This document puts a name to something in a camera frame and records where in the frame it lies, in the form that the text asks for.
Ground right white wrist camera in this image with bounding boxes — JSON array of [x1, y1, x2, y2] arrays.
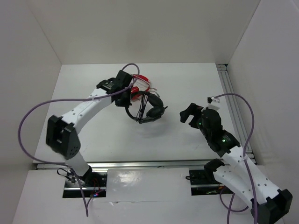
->
[[207, 97, 221, 111]]

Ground aluminium rail right side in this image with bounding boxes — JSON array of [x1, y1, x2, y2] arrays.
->
[[216, 63, 255, 164]]

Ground black headphone cable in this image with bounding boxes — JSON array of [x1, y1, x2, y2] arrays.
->
[[136, 86, 162, 123]]

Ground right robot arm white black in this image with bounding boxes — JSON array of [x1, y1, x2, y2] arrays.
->
[[179, 103, 293, 224]]

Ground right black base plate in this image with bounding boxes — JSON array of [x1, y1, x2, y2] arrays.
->
[[185, 169, 232, 196]]

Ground black headphones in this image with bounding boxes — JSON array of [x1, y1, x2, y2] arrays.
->
[[125, 91, 168, 124]]

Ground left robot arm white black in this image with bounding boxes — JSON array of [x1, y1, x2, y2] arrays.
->
[[46, 70, 134, 186]]

